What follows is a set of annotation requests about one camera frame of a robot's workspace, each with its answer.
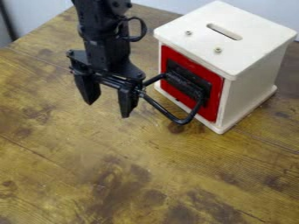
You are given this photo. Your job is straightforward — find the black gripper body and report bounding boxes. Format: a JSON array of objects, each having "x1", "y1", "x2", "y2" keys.
[{"x1": 67, "y1": 38, "x2": 146, "y2": 81}]

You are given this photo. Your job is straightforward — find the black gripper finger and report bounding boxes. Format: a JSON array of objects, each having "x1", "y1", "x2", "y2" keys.
[
  {"x1": 117, "y1": 87, "x2": 139, "y2": 118},
  {"x1": 75, "y1": 75, "x2": 100, "y2": 105}
]

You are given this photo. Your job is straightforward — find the red drawer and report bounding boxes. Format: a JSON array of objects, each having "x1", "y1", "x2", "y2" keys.
[{"x1": 160, "y1": 45, "x2": 224, "y2": 123}]

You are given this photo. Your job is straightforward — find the black drawer handle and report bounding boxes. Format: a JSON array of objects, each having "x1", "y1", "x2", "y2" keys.
[{"x1": 139, "y1": 59, "x2": 212, "y2": 125}]

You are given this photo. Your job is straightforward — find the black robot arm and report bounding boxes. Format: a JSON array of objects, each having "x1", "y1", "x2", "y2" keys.
[{"x1": 67, "y1": 0, "x2": 147, "y2": 118}]

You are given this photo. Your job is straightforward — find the white wooden cabinet box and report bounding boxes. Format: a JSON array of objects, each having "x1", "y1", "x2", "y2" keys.
[{"x1": 154, "y1": 1, "x2": 296, "y2": 134}]

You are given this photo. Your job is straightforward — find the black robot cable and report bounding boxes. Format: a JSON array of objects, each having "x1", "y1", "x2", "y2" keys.
[{"x1": 116, "y1": 16, "x2": 148, "y2": 43}]

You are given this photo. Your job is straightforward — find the dark vertical post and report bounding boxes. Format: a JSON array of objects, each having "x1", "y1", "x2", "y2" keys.
[{"x1": 0, "y1": 0, "x2": 17, "y2": 41}]

